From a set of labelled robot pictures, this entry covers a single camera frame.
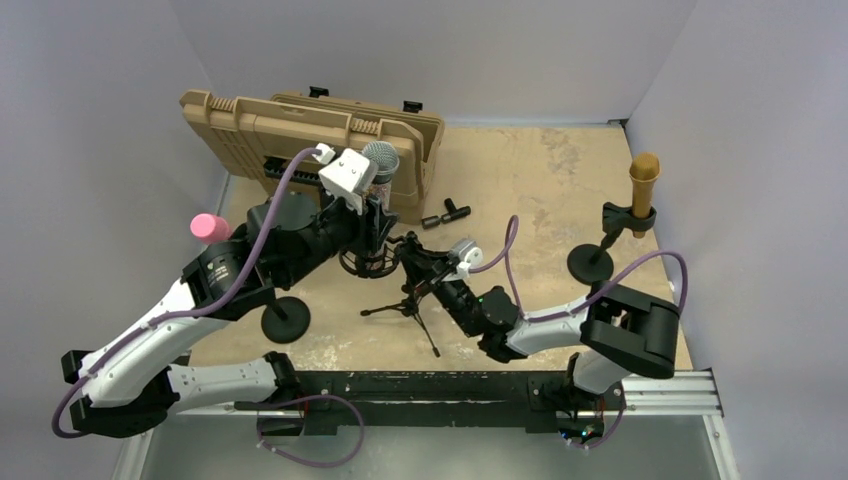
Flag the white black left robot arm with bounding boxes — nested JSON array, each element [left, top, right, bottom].
[[53, 193, 398, 439]]

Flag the silver mesh glitter microphone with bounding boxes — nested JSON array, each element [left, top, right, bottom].
[[362, 141, 400, 210]]

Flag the black tripod shock mount stand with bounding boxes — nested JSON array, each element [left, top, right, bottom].
[[338, 231, 441, 358]]

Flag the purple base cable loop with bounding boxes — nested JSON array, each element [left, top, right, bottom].
[[256, 394, 366, 470]]

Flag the black mounting rail base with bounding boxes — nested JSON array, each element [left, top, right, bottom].
[[234, 371, 625, 440]]

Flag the black T-shaped adapter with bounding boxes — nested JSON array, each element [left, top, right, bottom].
[[441, 198, 471, 224]]

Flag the black cylindrical adapter piece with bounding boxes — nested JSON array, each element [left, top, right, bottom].
[[421, 215, 442, 230]]

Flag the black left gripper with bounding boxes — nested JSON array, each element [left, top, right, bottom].
[[279, 187, 398, 288]]

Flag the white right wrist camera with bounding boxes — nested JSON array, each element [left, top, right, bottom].
[[446, 238, 483, 281]]

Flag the gold microphone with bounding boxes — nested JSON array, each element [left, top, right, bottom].
[[629, 152, 662, 220]]

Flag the black round base stand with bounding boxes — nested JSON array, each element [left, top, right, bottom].
[[261, 296, 311, 344]]

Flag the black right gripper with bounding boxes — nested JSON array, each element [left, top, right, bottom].
[[397, 244, 480, 338]]

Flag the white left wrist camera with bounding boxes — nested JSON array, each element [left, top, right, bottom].
[[318, 148, 378, 215]]

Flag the aluminium frame rail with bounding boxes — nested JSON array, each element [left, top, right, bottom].
[[622, 370, 723, 416]]

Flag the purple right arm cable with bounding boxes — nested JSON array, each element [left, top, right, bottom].
[[466, 215, 690, 325]]

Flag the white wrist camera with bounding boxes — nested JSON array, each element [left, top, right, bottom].
[[318, 148, 378, 215], [446, 238, 483, 281]]

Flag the black case carry handle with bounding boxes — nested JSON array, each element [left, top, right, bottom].
[[263, 157, 322, 187]]

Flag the tan plastic hard case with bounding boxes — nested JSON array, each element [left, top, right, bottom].
[[179, 87, 444, 225]]

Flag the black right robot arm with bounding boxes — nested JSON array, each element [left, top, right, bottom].
[[394, 234, 683, 407]]

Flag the black round gold-mic stand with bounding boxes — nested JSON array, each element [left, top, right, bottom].
[[567, 202, 656, 285]]

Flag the pink microphone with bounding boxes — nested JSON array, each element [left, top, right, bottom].
[[189, 213, 233, 245]]

